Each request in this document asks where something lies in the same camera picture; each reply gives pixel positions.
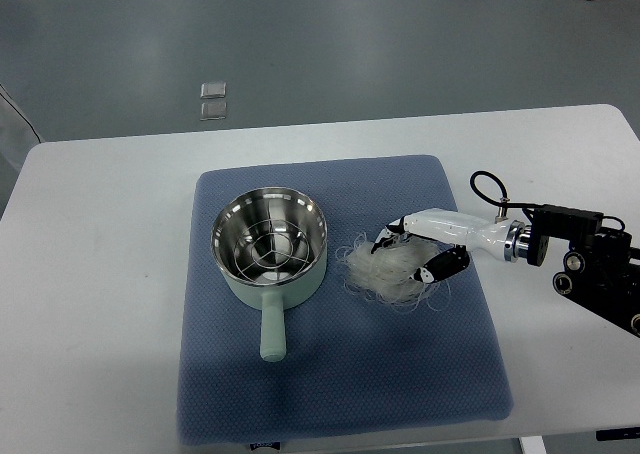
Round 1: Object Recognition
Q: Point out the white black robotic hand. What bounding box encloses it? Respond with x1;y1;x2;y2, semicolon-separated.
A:
371;208;530;284

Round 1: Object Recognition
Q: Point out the white vermicelli bundle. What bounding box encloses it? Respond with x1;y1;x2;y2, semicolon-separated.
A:
335;232;452;314

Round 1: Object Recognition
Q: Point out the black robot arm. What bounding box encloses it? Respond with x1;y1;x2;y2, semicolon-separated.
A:
470;170;639;336

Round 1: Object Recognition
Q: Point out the mint green steel pot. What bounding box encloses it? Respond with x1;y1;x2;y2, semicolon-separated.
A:
211;187;328;362

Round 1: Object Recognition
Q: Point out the blue quilted mat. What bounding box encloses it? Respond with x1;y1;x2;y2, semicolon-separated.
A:
177;155;513;445

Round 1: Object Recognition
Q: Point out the upper metal floor plate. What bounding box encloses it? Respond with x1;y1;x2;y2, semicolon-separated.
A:
200;81;227;99

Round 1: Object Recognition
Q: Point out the wire steaming rack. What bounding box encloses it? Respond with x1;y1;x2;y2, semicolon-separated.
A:
233;220;314;285

